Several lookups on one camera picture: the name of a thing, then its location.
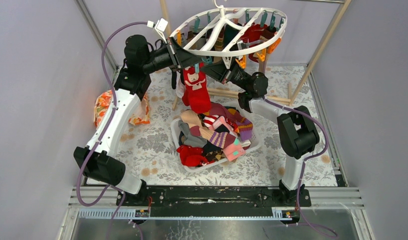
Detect white laundry basket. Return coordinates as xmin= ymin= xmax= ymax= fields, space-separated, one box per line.
xmin=170 ymin=105 xmax=261 ymax=173

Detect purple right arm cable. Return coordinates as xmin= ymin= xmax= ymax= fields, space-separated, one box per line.
xmin=263 ymin=97 xmax=339 ymax=239

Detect purple striped sock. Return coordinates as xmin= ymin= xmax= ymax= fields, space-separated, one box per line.
xmin=236 ymin=116 xmax=253 ymax=141

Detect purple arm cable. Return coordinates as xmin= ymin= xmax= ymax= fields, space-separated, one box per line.
xmin=76 ymin=21 xmax=155 ymax=208
xmin=263 ymin=97 xmax=339 ymax=239

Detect white sock black stripes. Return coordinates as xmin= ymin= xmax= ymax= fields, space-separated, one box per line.
xmin=175 ymin=73 xmax=186 ymax=99

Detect grey sock in basket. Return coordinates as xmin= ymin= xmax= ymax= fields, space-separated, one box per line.
xmin=178 ymin=120 xmax=208 ymax=148

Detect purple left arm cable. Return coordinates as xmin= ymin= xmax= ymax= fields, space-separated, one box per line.
xmin=76 ymin=21 xmax=155 ymax=208

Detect white oval clip hanger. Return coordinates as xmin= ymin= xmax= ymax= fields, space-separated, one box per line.
xmin=170 ymin=2 xmax=288 ymax=58

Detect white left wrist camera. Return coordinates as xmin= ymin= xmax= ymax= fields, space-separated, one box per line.
xmin=146 ymin=18 xmax=168 ymax=44

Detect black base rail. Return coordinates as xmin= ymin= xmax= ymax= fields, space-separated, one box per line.
xmin=116 ymin=185 xmax=312 ymax=218

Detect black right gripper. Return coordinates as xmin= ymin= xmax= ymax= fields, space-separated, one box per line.
xmin=199 ymin=54 xmax=250 ymax=92

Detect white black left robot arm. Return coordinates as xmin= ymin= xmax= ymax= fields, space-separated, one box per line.
xmin=73 ymin=34 xmax=201 ymax=206

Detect floral orange fabric bag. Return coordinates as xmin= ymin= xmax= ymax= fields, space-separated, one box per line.
xmin=94 ymin=90 xmax=150 ymax=128

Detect small red crumpled sock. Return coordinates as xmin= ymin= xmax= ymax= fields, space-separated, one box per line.
xmin=176 ymin=145 xmax=209 ymax=167

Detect wooden hanger stand frame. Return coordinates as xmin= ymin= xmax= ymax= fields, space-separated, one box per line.
xmin=160 ymin=0 xmax=352 ymax=112

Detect dark teal hanging sock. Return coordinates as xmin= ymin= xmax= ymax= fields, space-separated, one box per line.
xmin=222 ymin=25 xmax=239 ymax=49

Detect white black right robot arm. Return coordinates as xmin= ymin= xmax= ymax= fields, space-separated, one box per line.
xmin=201 ymin=63 xmax=320 ymax=206

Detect orange clothespin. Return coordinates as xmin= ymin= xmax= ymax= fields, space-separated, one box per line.
xmin=266 ymin=37 xmax=282 ymax=55

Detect large red sock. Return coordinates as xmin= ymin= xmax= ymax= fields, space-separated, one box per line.
xmin=182 ymin=62 xmax=211 ymax=114

